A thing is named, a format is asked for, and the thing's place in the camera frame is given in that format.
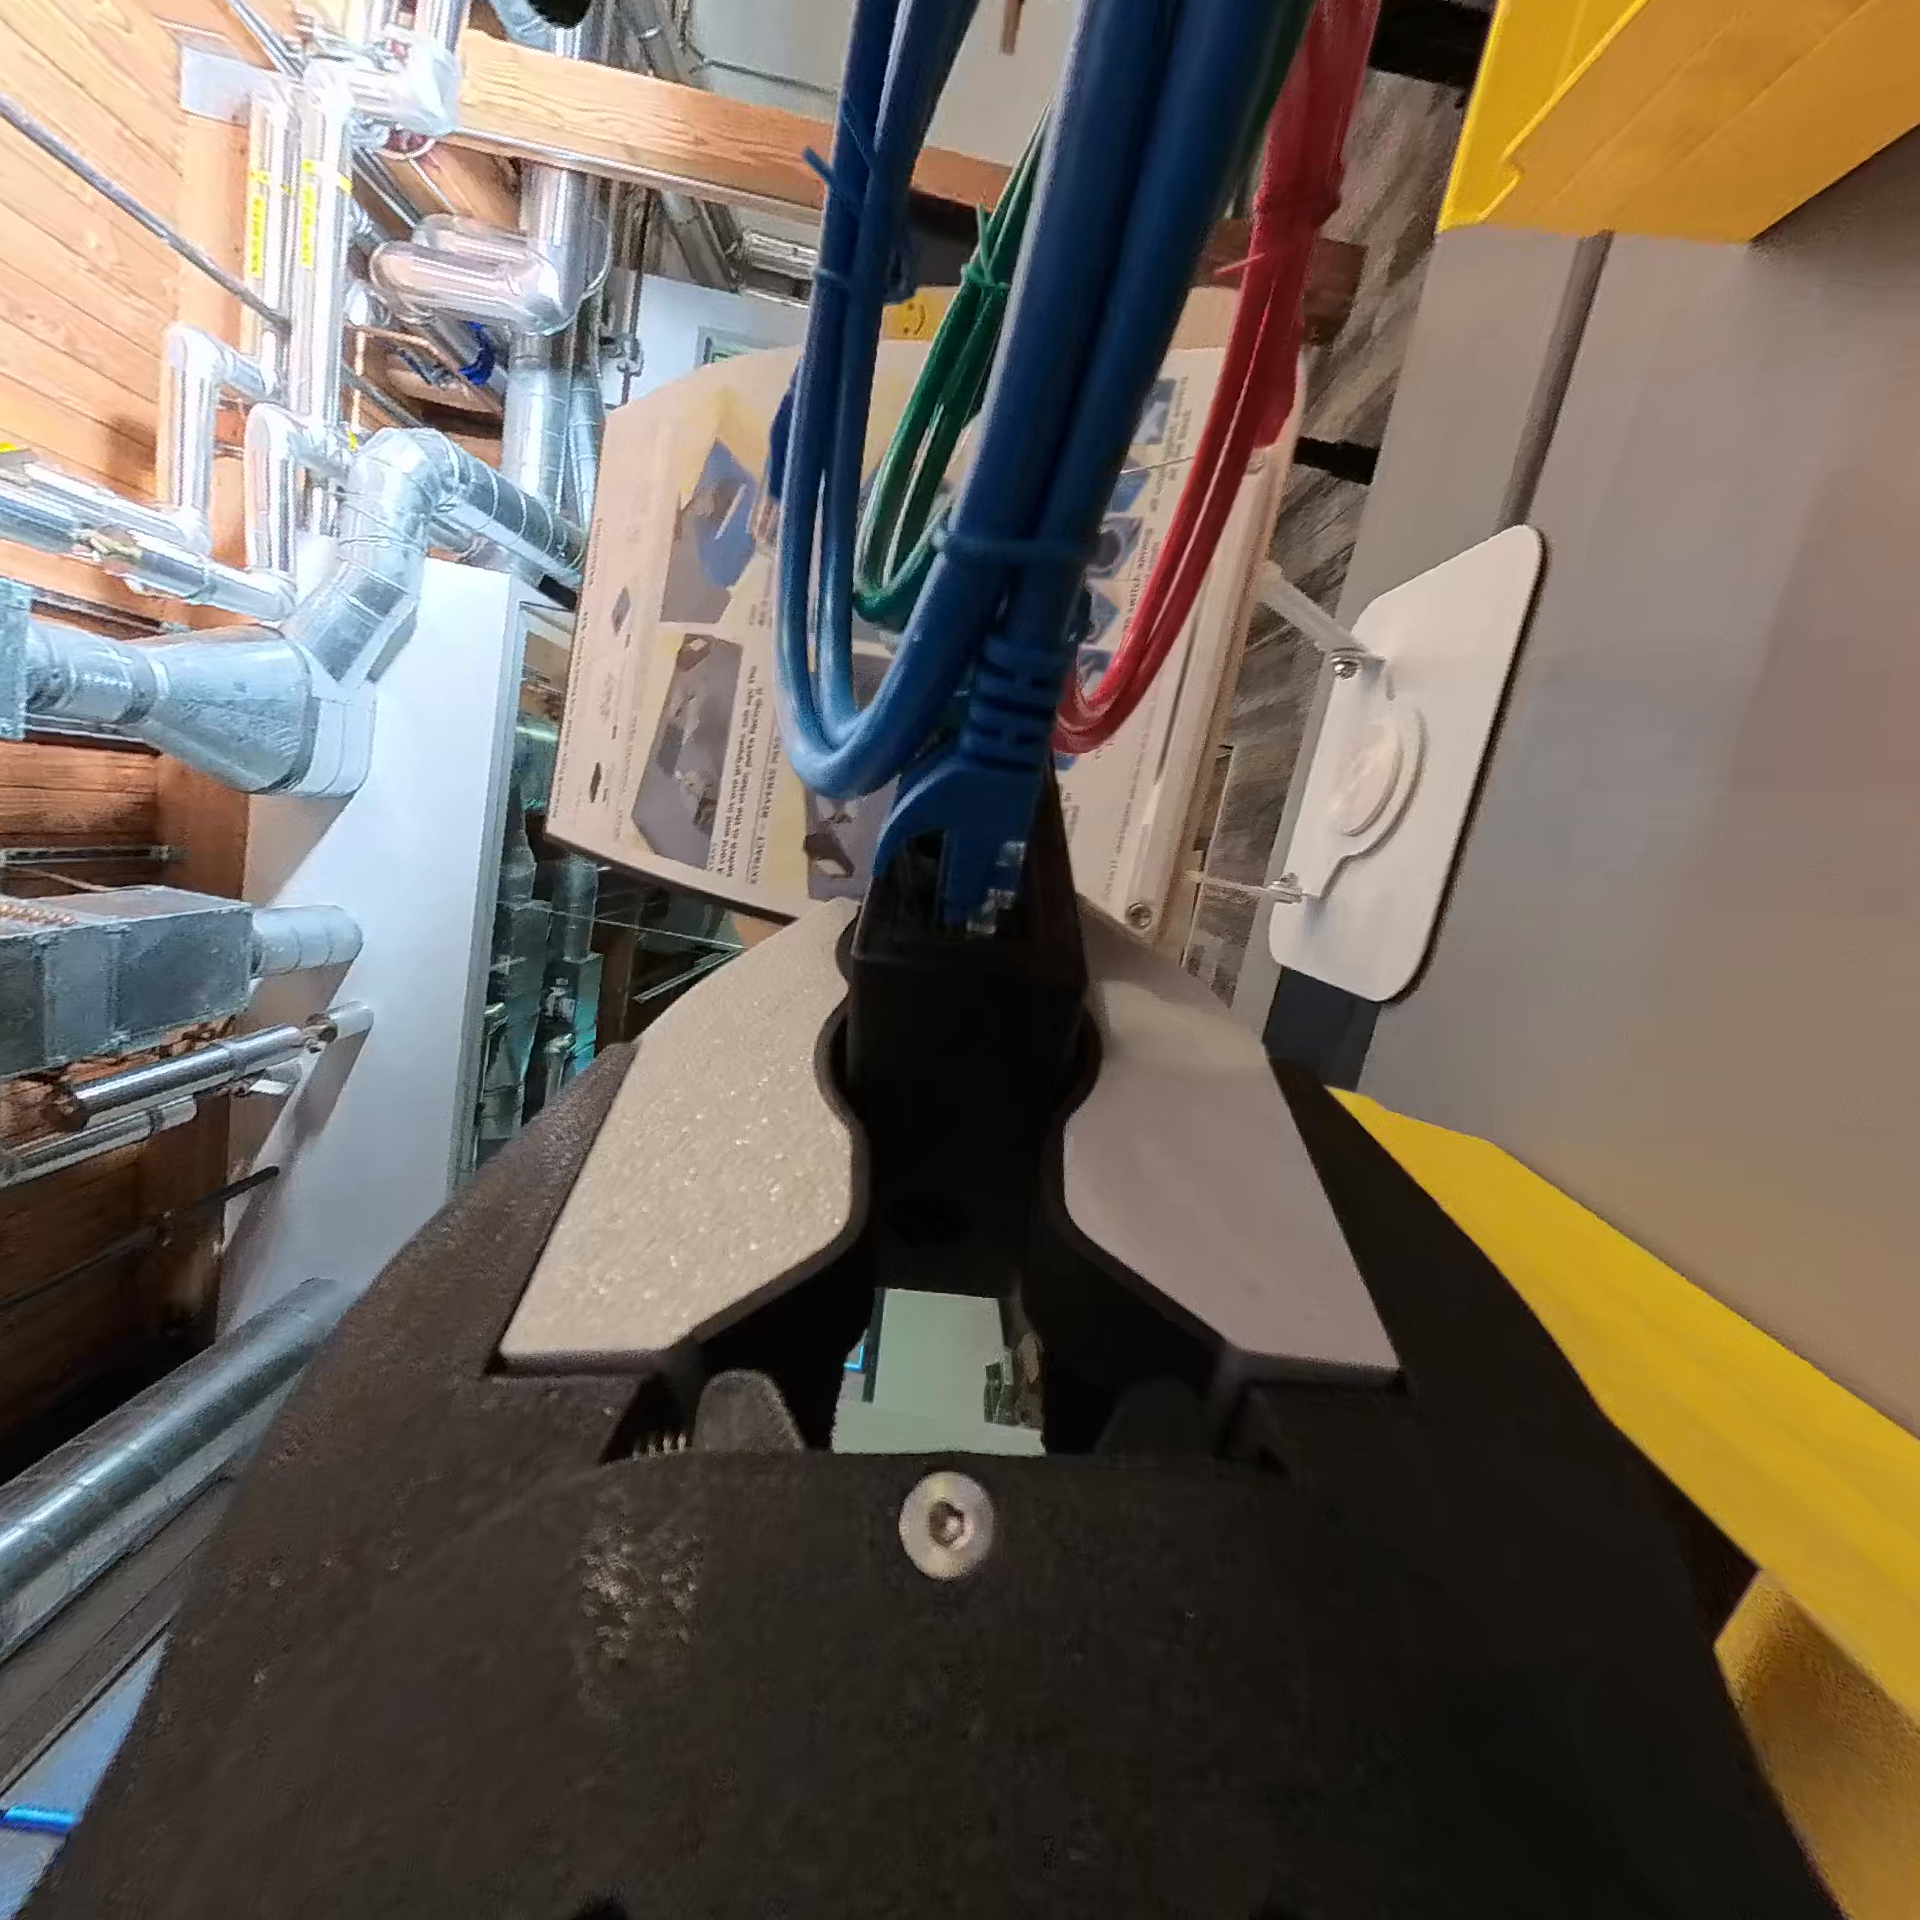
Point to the instruction poster board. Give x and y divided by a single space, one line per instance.
662 672

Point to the yellow plastic bin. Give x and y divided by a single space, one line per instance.
1649 105
1727 1349

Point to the black ethernet switch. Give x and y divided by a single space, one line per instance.
961 1111

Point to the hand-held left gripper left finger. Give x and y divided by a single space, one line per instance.
708 1186

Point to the silver metal pipe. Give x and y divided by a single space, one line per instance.
118 1469

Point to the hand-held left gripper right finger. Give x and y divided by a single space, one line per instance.
1215 1198

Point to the white poster stand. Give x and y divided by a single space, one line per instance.
1443 719

